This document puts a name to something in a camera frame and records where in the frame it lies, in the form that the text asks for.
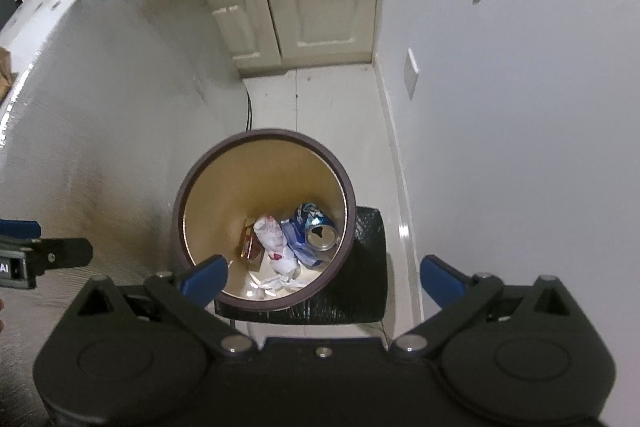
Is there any red snack packet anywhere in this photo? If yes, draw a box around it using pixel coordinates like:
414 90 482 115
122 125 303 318
239 219 263 260

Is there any black floor mat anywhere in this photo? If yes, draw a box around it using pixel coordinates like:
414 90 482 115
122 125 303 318
215 206 388 325

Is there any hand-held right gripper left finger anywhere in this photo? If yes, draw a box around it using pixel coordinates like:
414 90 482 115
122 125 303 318
75 255 258 360

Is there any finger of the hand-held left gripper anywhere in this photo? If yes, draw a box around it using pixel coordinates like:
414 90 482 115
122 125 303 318
0 219 42 240
30 238 94 278

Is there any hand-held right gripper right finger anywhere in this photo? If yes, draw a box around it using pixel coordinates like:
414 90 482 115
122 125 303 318
390 255 581 360

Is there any crushed blue can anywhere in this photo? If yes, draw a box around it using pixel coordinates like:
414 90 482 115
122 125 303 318
292 202 340 253

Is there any cream cabinet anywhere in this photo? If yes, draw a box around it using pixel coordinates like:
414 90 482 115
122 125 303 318
197 0 390 78

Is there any beige plastic bin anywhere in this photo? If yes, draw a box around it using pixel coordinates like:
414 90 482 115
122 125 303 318
171 128 357 313

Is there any white tissue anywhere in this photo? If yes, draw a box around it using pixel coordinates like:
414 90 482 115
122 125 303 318
247 216 308 300

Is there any white wall plate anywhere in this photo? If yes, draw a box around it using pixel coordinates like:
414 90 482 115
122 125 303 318
404 48 420 101

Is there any purple blue snack wrapper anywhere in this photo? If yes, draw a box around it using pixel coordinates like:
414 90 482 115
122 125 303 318
280 218 331 269

